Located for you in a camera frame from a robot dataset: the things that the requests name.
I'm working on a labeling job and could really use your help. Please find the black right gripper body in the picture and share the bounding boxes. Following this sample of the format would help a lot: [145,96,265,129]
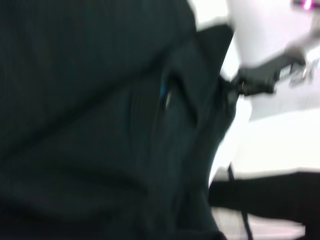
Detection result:
[271,48,320,95]

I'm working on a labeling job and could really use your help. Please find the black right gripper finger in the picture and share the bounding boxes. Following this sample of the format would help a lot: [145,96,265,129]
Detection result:
[236,62,275,98]

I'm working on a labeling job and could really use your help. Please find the black shirt with white print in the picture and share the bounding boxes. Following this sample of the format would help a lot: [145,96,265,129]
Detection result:
[0,0,320,240]

